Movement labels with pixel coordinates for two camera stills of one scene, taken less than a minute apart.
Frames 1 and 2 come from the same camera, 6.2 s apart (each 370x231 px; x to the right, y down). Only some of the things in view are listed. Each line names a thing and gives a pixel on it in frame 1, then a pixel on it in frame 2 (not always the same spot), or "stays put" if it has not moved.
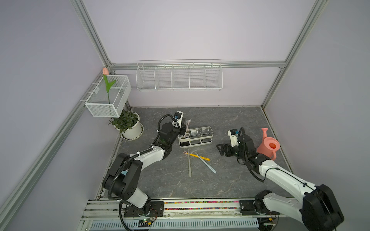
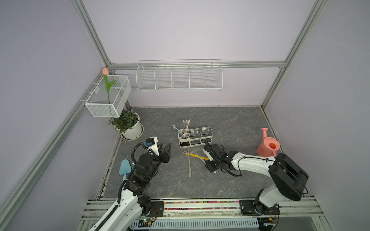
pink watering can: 269,146 stays put
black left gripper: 182,129 → 165,155
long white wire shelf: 179,75 stays put
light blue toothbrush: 206,164 stays put
